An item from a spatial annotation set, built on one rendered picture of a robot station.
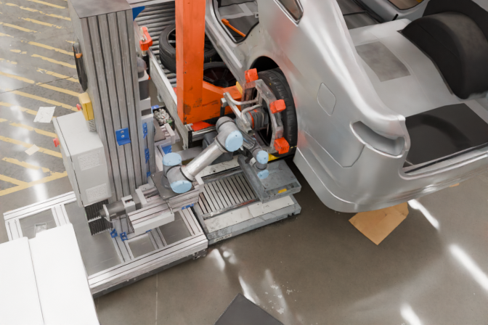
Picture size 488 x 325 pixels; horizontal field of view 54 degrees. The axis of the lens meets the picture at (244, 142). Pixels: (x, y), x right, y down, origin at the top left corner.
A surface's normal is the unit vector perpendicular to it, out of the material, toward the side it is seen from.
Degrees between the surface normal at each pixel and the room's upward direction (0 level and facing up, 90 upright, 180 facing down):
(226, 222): 0
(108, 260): 0
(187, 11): 90
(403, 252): 0
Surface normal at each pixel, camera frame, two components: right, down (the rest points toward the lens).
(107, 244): 0.09, -0.70
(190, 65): 0.43, 0.67
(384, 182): 0.04, 0.71
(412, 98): 0.23, -0.42
